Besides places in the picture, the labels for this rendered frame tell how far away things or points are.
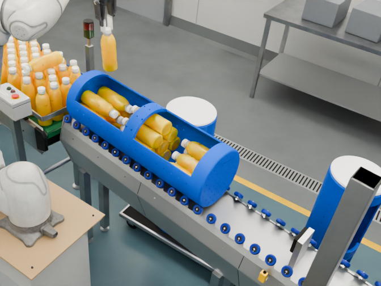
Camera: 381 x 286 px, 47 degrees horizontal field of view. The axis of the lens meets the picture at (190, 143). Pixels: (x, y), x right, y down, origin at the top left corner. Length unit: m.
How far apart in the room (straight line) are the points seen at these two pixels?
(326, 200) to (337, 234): 1.05
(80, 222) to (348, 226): 1.04
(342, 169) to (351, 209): 1.10
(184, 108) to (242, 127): 1.80
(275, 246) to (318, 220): 0.49
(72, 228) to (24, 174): 0.31
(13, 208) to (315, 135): 3.16
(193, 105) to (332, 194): 0.86
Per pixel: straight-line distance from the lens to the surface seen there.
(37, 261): 1.69
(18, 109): 2.32
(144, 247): 2.98
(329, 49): 5.07
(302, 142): 4.13
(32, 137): 2.54
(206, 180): 1.75
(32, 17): 1.49
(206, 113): 2.35
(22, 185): 1.59
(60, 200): 1.87
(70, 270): 1.93
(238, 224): 1.93
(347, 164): 2.26
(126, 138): 1.98
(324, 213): 2.28
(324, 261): 1.27
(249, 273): 1.88
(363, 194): 1.09
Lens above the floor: 2.34
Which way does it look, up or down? 38 degrees down
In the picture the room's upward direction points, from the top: 8 degrees clockwise
